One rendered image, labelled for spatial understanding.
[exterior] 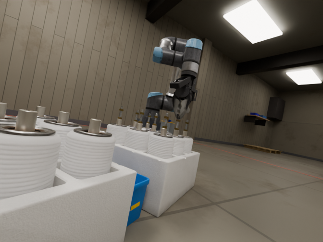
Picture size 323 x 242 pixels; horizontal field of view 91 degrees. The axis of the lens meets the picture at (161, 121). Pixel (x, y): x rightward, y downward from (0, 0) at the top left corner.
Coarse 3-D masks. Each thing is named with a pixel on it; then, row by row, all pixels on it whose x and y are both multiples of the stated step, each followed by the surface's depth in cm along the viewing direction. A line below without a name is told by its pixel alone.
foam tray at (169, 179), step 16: (112, 160) 61; (128, 160) 58; (144, 160) 54; (160, 160) 52; (176, 160) 56; (192, 160) 74; (160, 176) 51; (176, 176) 59; (192, 176) 78; (160, 192) 50; (176, 192) 61; (144, 208) 53; (160, 208) 50
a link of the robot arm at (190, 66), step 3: (183, 63) 71; (186, 63) 69; (189, 63) 69; (192, 63) 69; (195, 63) 69; (183, 66) 71; (186, 66) 69; (189, 66) 69; (192, 66) 69; (195, 66) 69; (198, 66) 71; (183, 69) 70; (186, 69) 69; (189, 69) 69; (192, 69) 69; (195, 69) 69; (195, 72) 70
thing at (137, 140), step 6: (132, 132) 62; (138, 132) 62; (144, 132) 63; (126, 138) 64; (132, 138) 62; (138, 138) 62; (144, 138) 63; (126, 144) 63; (132, 144) 62; (138, 144) 62; (144, 144) 63
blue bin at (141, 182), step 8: (136, 176) 52; (144, 176) 51; (136, 184) 43; (144, 184) 46; (136, 192) 44; (144, 192) 48; (136, 200) 45; (136, 208) 46; (128, 216) 43; (136, 216) 47; (128, 224) 44
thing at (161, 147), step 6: (150, 138) 59; (156, 138) 56; (162, 138) 56; (168, 138) 57; (150, 144) 58; (156, 144) 56; (162, 144) 56; (168, 144) 57; (150, 150) 58; (156, 150) 56; (162, 150) 56; (168, 150) 57; (156, 156) 56; (162, 156) 56; (168, 156) 57
